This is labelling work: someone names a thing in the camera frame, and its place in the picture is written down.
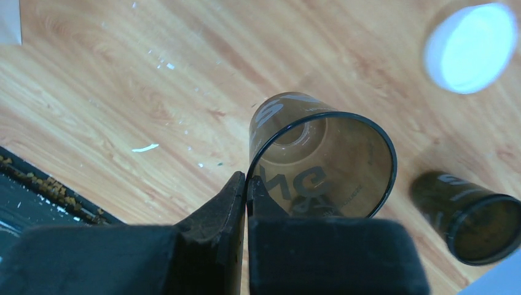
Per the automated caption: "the white paper bakery bag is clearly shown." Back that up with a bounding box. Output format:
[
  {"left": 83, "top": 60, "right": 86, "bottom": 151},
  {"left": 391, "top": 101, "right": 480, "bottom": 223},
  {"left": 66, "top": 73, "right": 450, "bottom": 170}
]
[{"left": 0, "top": 0, "right": 22, "bottom": 45}]

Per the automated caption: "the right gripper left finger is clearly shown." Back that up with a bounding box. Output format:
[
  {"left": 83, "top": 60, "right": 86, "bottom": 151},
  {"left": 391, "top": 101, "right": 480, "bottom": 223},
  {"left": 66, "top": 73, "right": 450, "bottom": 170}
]
[{"left": 1, "top": 171, "right": 245, "bottom": 294}]

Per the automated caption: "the stack of white lids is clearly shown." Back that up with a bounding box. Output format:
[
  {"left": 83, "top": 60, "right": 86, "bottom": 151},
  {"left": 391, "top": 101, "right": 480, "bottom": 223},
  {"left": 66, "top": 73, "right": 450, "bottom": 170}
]
[{"left": 423, "top": 2, "right": 519, "bottom": 95}]

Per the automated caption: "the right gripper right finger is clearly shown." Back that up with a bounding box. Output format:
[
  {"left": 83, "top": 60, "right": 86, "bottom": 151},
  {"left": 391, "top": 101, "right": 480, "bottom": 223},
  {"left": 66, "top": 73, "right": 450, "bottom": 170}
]
[{"left": 246, "top": 176, "right": 431, "bottom": 294}]

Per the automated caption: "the dark plastic cup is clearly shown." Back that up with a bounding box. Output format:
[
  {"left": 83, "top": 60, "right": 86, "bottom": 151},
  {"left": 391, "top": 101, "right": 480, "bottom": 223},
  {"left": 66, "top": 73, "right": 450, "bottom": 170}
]
[
  {"left": 410, "top": 171, "right": 520, "bottom": 266},
  {"left": 246, "top": 92, "right": 398, "bottom": 218}
]

